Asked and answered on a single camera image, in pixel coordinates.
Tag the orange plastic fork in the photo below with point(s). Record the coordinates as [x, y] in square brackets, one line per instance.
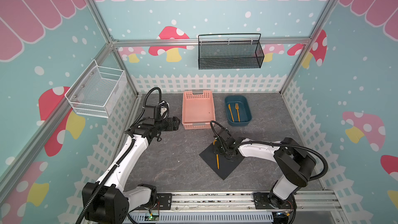
[237, 110]

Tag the white wire wall basket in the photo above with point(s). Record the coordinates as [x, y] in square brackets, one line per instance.
[97, 91]

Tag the black paper napkin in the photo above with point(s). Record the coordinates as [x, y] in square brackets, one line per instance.
[227, 166]

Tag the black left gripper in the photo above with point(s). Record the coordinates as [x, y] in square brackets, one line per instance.
[172, 124]

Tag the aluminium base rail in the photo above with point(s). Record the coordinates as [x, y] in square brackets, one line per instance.
[240, 207]

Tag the orange plastic knife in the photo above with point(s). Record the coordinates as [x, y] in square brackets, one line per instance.
[231, 113]

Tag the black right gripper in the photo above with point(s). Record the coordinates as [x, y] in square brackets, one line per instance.
[222, 149]

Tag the orange plastic spoon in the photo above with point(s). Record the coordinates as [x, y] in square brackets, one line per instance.
[217, 156]

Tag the teal plastic tub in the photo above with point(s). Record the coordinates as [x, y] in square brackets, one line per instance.
[244, 110]

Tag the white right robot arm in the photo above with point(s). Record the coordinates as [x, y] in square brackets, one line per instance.
[296, 163]

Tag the black wire wall basket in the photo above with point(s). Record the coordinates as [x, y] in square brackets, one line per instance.
[230, 51]

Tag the pink perforated plastic basket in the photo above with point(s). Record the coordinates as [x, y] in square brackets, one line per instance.
[198, 109]

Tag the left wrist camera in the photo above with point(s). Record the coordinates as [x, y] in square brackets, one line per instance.
[157, 112]

